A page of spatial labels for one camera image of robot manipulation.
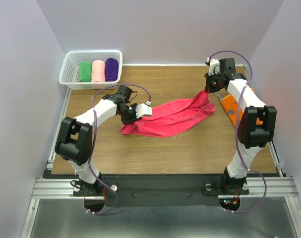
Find light pink rolled towel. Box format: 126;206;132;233
91;60;105;82

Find aluminium frame rail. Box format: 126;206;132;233
31;176;299;199

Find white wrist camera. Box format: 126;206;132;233
135;101;153;119
205;58;220;75

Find purple rolled towel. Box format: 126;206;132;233
105;58;119;82

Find white plastic basket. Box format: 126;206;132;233
58;50;123;90

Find green rolled towel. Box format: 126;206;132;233
79;61;92;82

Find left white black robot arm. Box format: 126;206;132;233
55;86;139;195

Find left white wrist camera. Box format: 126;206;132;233
135;101;153;119

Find orange towel with blue spots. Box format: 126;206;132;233
219;87;265;127

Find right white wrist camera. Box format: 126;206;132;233
205;58;220;75

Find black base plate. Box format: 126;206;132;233
33;175;293;207

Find pink microfiber towel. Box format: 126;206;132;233
120;91;215;138

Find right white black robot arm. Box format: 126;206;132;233
205;58;277;193

